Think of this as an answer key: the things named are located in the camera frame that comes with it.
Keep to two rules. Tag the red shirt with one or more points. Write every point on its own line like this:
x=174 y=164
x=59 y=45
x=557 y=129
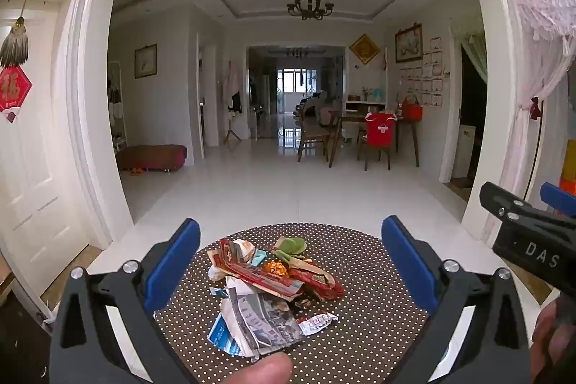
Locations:
x=380 y=132

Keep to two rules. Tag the person's left hand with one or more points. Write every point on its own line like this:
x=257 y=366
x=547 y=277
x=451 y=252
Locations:
x=261 y=370

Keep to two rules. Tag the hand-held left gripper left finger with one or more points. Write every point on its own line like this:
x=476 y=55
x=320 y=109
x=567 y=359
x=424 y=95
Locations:
x=173 y=262

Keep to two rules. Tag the person's right hand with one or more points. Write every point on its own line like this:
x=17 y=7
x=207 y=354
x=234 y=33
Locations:
x=544 y=334

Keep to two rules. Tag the distant dark chandelier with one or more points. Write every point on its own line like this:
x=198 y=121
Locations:
x=298 y=52

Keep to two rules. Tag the hanging straw tassel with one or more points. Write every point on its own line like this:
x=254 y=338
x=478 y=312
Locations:
x=14 y=44

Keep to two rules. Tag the green curtain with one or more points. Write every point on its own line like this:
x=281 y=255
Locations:
x=477 y=51

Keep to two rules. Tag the wooden dining chair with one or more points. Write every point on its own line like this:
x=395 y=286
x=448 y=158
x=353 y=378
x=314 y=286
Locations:
x=312 y=132

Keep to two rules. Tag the small teal packet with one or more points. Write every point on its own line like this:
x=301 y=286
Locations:
x=258 y=258

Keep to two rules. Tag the black chandelier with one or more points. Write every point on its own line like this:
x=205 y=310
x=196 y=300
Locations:
x=310 y=4

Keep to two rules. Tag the crumpled newspaper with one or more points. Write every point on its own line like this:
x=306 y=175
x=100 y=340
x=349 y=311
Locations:
x=263 y=316

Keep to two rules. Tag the dark red upholstered bench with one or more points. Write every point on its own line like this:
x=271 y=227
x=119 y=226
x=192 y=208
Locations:
x=153 y=157

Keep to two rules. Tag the white low cabinet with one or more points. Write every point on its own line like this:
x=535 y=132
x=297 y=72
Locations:
x=463 y=150

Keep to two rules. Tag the wooden chair with shirt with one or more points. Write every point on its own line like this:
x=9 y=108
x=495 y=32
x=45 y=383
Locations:
x=362 y=150

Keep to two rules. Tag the red curtain tieback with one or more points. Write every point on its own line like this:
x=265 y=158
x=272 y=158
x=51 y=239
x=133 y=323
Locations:
x=534 y=107

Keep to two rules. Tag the orange foil wrapper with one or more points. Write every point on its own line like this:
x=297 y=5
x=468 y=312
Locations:
x=275 y=268

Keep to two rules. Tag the orange slippers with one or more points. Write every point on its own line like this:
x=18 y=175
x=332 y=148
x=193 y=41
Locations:
x=137 y=171

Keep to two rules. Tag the white sideboard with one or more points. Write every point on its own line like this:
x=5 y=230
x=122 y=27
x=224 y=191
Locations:
x=360 y=104

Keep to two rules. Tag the dark wooden dining table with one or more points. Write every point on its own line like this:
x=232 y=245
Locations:
x=407 y=124

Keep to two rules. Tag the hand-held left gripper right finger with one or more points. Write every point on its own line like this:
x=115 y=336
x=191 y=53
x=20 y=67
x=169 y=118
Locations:
x=407 y=262

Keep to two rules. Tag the group of wall papers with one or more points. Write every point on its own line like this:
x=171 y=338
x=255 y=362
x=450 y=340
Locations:
x=423 y=78

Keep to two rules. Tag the coat stand with clothes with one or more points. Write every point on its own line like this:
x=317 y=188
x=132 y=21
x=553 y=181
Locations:
x=234 y=96

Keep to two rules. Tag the small red white wrapper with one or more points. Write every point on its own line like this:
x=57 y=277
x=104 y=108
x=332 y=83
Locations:
x=317 y=323

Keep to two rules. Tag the gold diamond wall decoration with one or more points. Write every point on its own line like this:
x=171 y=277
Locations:
x=364 y=49

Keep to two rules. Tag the dark red foil wrapper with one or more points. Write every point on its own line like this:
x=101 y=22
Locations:
x=319 y=283

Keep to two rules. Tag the large dark-framed wall picture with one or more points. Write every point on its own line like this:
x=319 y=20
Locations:
x=409 y=44

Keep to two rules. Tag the red crumpled snack wrapper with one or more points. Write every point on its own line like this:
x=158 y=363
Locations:
x=252 y=276

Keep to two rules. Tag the yellow orange toy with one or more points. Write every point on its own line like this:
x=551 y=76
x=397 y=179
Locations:
x=569 y=163

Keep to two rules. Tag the red bag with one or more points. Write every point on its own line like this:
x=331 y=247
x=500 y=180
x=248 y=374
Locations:
x=411 y=110

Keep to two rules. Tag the small framed wall picture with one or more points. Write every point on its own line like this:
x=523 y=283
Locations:
x=146 y=61

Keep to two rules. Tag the green felt leaf ornament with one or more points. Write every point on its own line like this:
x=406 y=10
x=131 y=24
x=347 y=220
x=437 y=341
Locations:
x=292 y=247

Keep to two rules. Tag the pink lace curtain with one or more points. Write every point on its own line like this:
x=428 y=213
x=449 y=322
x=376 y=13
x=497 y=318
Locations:
x=544 y=51

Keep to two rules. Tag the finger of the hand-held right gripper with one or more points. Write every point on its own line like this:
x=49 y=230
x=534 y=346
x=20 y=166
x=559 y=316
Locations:
x=506 y=197
x=558 y=197

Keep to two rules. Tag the red diamond door decoration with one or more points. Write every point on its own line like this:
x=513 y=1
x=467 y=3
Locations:
x=12 y=91

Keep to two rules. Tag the white panel door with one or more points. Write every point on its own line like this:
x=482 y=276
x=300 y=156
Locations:
x=31 y=186

